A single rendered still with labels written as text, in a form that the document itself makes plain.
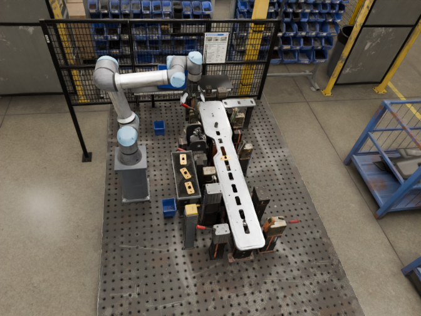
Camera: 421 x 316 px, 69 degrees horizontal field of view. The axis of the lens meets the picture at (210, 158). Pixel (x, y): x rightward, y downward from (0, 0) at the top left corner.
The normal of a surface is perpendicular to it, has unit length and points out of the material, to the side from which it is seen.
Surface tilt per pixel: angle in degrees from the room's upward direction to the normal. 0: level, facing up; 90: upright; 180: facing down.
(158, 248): 0
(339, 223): 0
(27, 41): 89
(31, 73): 93
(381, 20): 92
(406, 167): 6
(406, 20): 91
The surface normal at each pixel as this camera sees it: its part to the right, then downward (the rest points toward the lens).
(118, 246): 0.09, -0.66
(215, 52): 0.19, 0.75
